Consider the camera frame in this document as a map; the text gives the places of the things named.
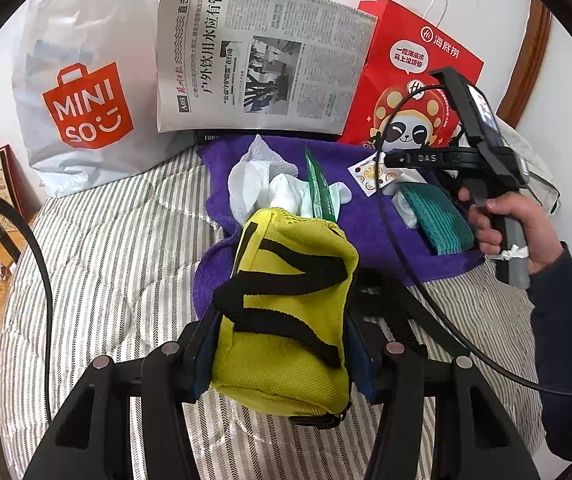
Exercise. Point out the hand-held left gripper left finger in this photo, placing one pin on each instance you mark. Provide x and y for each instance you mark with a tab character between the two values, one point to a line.
201	365

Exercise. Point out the teal cloth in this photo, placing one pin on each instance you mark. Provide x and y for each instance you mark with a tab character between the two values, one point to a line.
436	220

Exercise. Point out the striped quilt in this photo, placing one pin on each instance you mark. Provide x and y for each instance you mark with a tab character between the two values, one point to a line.
116	260

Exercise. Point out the person's right hand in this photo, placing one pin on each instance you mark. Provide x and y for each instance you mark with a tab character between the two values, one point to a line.
536	230

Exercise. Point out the white plastic shopping bag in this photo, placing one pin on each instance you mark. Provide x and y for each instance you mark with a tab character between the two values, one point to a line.
66	35

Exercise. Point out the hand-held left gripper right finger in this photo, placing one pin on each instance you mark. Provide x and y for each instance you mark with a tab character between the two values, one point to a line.
362	365

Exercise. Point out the grey tote bag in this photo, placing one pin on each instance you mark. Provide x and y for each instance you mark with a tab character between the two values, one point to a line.
536	170

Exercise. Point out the yellow pouch bag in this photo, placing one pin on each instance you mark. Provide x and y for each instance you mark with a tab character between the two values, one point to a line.
286	360

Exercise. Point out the black speaker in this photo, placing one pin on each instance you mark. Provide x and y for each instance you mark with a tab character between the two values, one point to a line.
216	136

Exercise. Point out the person's right forearm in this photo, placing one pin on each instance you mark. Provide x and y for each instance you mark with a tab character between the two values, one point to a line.
571	340

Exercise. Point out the white sock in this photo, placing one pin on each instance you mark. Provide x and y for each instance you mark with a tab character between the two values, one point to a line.
288	192
341	192

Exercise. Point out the brown wooden frame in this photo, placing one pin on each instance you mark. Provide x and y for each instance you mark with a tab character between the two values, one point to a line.
526	60

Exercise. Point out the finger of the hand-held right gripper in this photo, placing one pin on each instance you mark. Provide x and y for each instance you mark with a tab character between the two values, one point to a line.
431	158

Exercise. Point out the newspaper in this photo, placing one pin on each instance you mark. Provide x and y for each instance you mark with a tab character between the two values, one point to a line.
206	35

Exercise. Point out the small printed sachet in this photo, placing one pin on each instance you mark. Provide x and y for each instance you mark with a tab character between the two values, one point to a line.
368	172

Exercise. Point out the green packet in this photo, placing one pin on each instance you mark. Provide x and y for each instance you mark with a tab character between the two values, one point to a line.
321	190

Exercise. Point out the purple towel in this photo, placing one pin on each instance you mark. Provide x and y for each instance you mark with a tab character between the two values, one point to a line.
361	230

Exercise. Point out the red paper bag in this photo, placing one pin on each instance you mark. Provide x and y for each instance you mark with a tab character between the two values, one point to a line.
416	60

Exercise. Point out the white crumpled wipe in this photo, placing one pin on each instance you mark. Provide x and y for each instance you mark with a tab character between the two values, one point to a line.
246	185

